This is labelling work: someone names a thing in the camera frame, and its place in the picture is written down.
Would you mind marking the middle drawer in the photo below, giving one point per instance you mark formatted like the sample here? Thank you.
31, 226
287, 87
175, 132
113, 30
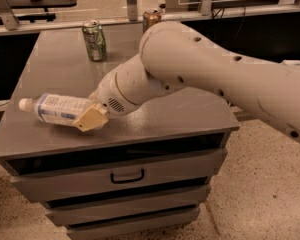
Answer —
128, 205

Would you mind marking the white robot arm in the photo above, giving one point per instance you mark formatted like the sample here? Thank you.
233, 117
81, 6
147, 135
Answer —
173, 56

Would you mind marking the orange soda can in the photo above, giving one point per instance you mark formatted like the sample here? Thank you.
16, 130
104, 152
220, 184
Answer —
150, 18

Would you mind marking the grey drawer cabinet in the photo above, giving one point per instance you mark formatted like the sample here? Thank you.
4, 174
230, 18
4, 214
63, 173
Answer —
187, 121

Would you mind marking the green soda can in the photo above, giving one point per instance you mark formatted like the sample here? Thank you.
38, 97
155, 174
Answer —
94, 40

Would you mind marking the bottom drawer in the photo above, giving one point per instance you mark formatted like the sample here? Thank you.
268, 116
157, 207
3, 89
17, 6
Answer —
136, 224

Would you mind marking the grey metal rail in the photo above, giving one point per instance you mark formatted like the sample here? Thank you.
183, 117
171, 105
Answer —
177, 16

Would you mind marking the drawer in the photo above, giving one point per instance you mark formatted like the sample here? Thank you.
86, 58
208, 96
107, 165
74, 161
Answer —
136, 224
82, 181
128, 205

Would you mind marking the top drawer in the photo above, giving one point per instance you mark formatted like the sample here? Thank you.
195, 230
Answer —
82, 181

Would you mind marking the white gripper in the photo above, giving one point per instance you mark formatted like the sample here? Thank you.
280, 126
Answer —
109, 96

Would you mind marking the black drawer handle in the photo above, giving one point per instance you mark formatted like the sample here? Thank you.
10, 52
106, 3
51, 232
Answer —
118, 179

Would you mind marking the blue plastic bottle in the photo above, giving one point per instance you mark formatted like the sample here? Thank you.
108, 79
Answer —
55, 109

